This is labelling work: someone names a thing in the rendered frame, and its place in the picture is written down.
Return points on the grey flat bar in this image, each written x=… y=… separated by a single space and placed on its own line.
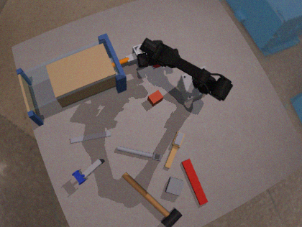
x=90 y=136

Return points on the wooden-handled black mallet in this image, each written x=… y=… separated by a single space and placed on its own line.
x=171 y=217

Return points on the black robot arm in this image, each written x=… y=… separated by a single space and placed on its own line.
x=202 y=80

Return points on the red flat bar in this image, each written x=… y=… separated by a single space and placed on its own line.
x=192 y=176

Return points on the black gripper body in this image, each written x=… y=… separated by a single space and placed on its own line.
x=143 y=60

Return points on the winch handle with blue knob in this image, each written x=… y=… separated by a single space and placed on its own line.
x=81 y=178

